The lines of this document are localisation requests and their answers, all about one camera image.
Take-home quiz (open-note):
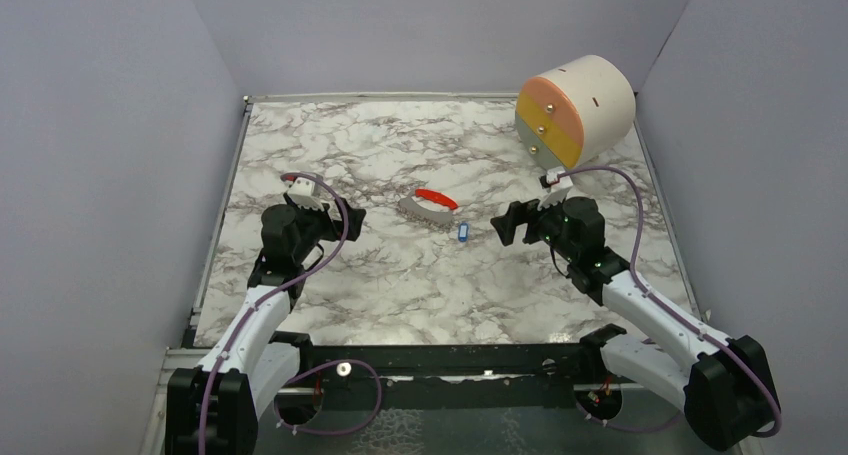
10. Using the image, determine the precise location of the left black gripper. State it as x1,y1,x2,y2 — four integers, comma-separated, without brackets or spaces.
286,190,365,264

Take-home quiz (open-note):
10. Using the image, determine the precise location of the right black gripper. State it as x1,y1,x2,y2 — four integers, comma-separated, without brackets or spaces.
491,189,578,262

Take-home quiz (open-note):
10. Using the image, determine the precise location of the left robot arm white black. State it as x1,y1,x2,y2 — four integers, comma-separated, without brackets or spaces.
164,196,366,454

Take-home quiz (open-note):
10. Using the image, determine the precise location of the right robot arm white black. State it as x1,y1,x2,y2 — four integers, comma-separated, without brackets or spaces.
491,197,782,451

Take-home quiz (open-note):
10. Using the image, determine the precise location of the round drawer box pastel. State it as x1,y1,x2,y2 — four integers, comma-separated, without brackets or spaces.
515,55,636,170

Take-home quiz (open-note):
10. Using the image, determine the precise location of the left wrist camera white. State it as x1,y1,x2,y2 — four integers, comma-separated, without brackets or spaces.
285,176,324,211

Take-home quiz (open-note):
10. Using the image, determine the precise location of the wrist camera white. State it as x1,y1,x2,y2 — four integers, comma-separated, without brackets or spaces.
285,176,324,211
537,166,573,211

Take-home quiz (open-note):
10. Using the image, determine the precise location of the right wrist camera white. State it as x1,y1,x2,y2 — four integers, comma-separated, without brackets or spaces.
537,166,573,211

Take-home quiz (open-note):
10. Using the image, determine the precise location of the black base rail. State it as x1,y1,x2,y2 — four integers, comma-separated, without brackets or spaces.
264,335,621,415

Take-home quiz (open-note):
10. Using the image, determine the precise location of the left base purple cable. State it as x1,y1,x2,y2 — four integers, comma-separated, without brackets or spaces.
272,359,384,438

